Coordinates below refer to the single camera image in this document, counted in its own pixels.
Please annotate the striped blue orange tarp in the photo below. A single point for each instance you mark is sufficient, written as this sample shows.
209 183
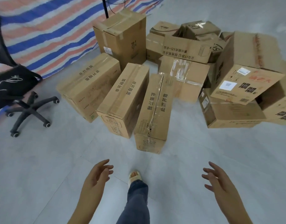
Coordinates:
47 27

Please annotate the person's right thumb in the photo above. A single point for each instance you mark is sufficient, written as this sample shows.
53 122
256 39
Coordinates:
208 187

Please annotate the person's left middle finger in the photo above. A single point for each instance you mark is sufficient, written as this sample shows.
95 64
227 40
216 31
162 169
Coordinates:
108 168

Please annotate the person's leg in blue jeans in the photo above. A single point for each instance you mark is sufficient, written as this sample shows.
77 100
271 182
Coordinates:
134 202

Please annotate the black office chair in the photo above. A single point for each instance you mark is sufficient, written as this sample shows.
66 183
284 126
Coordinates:
28 109

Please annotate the long sealed cardboard box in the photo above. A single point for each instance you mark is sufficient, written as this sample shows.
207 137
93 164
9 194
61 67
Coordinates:
123 100

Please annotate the cardboard box with clear tape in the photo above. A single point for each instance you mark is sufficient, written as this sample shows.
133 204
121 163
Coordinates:
182 78

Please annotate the beige slide sandal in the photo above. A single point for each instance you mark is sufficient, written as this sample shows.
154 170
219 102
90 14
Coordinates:
134 177

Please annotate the large cardboard box white labels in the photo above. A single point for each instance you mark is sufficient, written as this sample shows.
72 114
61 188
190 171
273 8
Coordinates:
248 65

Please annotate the tall upright cardboard box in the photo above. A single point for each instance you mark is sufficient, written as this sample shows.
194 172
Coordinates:
122 37

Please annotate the person's left hand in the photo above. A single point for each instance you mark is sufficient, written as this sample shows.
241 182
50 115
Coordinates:
93 179

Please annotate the person's right middle finger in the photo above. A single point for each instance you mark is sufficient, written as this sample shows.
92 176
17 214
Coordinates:
207 171

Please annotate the open cardboard box printed flap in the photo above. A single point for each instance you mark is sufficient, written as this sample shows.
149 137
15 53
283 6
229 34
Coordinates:
185 50

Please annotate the cardboard box with white logo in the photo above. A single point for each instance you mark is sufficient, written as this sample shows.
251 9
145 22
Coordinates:
200 29

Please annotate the person's right hand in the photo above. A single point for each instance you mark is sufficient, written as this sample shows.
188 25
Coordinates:
221 186

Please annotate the flat cardboard box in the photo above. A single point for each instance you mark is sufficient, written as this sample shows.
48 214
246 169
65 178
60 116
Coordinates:
229 114

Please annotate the person's left thumb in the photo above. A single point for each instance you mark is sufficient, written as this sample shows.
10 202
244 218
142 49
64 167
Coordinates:
105 180

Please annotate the small open cardboard box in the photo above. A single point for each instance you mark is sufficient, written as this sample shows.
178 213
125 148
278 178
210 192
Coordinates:
164 27

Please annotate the black stand pole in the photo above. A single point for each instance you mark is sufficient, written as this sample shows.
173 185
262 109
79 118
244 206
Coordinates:
105 8

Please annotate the wide sealed cardboard box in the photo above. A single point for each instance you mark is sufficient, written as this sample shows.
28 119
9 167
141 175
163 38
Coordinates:
86 86

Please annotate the cardboard box with split tape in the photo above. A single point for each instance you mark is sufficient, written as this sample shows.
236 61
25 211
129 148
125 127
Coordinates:
153 114

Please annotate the black cloth with white print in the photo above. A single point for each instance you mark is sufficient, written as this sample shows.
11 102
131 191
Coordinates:
12 83

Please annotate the cardboard box with black print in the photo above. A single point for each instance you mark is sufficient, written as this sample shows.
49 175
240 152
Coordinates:
278 104

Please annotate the person's right forearm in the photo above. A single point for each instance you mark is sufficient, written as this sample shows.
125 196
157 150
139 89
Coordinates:
235 213

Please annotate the person's left forearm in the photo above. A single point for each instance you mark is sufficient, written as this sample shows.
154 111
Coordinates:
83 209

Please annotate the crumpled open cardboard box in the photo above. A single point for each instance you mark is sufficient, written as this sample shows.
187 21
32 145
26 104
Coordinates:
215 46

